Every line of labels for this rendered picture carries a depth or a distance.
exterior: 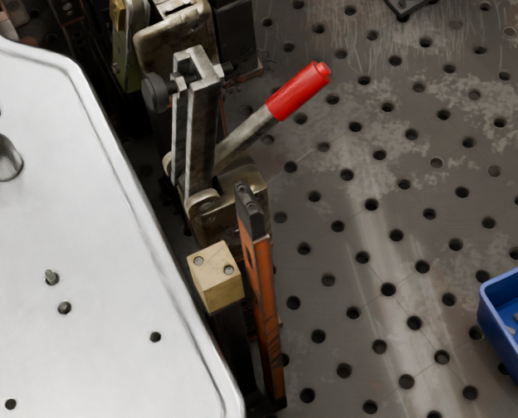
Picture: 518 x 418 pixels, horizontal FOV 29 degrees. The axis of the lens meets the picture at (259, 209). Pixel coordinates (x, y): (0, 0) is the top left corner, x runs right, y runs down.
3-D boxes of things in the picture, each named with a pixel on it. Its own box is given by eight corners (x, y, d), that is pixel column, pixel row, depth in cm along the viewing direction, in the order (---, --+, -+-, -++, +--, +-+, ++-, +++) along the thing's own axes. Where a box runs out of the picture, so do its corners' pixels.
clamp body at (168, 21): (149, 177, 126) (88, -12, 93) (232, 142, 128) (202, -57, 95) (178, 238, 123) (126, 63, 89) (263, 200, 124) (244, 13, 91)
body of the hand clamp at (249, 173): (208, 308, 118) (168, 163, 87) (261, 284, 119) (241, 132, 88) (229, 352, 116) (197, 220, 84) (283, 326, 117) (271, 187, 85)
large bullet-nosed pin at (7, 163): (-12, 167, 95) (-33, 131, 89) (20, 153, 96) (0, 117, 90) (-1, 193, 94) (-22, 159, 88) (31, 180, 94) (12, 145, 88)
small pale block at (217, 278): (222, 385, 114) (184, 255, 81) (251, 371, 114) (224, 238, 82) (236, 412, 112) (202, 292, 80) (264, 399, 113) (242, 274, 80)
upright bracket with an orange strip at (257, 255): (265, 388, 113) (231, 182, 69) (276, 383, 114) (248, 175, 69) (276, 411, 112) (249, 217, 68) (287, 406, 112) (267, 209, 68)
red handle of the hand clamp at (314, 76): (166, 164, 85) (306, 43, 79) (182, 169, 87) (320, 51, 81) (186, 204, 83) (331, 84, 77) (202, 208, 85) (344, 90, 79)
